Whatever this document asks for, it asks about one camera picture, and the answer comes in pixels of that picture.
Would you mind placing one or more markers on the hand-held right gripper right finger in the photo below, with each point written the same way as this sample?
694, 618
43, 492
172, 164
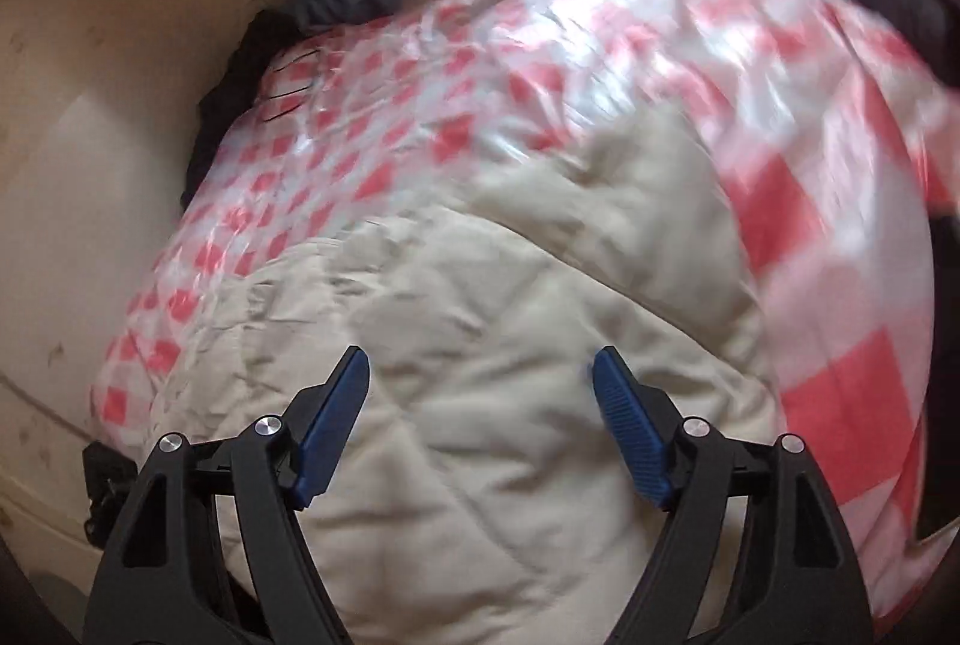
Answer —
630, 427

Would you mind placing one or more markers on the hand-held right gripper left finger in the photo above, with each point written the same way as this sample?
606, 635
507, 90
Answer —
334, 427

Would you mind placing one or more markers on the beige quilted jacket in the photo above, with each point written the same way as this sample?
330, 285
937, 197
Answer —
487, 315

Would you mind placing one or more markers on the black clothes pile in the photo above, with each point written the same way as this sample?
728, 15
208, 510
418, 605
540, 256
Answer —
232, 82

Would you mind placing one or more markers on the black object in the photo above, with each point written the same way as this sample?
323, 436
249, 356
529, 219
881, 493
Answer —
101, 495

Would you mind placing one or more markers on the pink checkered plastic bed sheet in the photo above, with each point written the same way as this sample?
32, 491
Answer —
637, 37

